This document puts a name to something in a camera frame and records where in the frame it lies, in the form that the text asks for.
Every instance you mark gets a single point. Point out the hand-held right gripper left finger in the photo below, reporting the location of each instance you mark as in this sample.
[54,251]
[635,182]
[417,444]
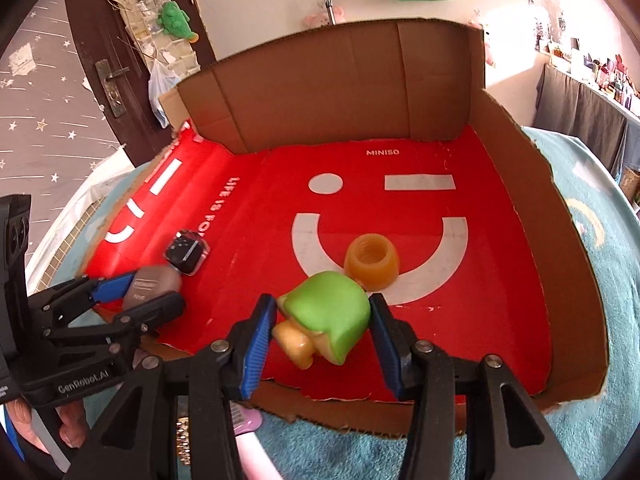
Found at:
[257,347]

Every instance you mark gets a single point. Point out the pink pig plush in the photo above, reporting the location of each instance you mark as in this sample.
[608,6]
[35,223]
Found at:
[315,20]

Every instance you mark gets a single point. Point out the dark cloth cover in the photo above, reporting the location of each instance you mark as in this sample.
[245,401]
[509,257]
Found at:
[585,110]

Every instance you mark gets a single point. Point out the brown wooden door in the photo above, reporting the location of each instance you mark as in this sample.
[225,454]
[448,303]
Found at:
[90,25]

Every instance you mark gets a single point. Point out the pink handheld device purple head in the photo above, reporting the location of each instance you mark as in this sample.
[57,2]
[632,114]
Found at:
[257,460]

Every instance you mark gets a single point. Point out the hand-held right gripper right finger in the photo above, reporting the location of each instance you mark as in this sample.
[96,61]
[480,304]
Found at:
[385,347]

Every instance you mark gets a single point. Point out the green capped toy figure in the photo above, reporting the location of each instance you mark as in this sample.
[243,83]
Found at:
[325,310]

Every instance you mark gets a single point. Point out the person's left hand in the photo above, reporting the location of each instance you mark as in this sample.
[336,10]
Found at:
[75,422]

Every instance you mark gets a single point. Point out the pink plush wall toy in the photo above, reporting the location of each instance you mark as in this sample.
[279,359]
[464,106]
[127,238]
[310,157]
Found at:
[487,55]

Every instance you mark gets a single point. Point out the beige hanging organiser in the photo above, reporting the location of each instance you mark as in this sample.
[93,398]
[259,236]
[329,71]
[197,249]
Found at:
[145,25]

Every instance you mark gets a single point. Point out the orange capped stick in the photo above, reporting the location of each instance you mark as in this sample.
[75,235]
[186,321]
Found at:
[327,2]

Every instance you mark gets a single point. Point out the orange rubber cup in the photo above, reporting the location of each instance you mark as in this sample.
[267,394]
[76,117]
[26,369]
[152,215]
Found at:
[372,270]

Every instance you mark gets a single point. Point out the grey earbuds case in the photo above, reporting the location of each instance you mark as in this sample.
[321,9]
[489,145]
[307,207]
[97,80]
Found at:
[150,285]

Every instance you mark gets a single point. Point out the white plastic bag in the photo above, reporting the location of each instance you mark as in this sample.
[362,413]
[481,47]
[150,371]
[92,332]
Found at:
[162,90]

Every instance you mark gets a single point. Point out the teal printed blanket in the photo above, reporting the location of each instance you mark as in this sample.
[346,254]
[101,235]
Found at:
[600,270]

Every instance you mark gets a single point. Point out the white grid bed sheet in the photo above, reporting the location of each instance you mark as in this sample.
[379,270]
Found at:
[75,210]

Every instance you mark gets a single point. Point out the torn white paper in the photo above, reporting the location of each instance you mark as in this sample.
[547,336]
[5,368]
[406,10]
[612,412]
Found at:
[22,60]

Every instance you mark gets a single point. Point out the red cardboard box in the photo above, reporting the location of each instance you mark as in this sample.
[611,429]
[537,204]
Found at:
[425,220]

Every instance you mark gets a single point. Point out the row of shelf clutter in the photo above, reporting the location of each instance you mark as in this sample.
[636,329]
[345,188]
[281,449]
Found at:
[605,67]

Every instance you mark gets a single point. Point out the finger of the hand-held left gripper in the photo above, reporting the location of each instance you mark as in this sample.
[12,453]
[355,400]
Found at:
[112,287]
[160,307]

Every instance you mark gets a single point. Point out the green plush toy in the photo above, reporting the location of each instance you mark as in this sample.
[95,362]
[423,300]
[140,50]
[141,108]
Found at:
[175,20]

